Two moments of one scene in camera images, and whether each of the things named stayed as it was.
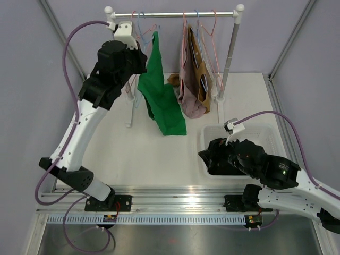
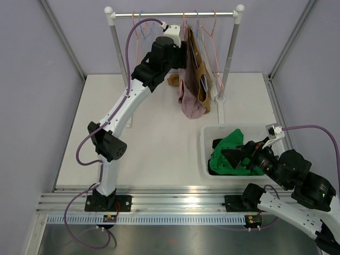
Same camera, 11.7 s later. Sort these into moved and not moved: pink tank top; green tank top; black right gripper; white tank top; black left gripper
Moved: green tank top; black right gripper; black left gripper
Not moved: pink tank top; white tank top
